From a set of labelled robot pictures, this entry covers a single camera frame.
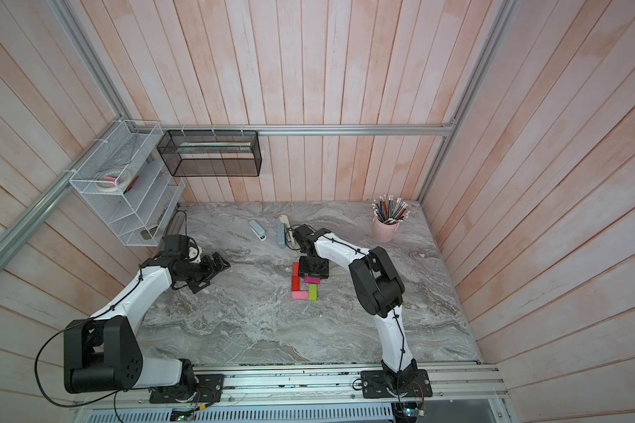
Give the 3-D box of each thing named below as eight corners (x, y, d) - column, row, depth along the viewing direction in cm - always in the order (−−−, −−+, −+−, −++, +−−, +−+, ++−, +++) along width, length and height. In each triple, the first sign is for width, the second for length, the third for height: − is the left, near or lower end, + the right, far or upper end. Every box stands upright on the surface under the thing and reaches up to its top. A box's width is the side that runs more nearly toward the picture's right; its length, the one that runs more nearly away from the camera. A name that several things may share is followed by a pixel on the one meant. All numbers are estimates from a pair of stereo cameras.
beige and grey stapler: (275, 248, 106) (274, 243, 104) (278, 219, 116) (278, 214, 113) (288, 248, 106) (287, 243, 104) (290, 219, 116) (289, 214, 113)
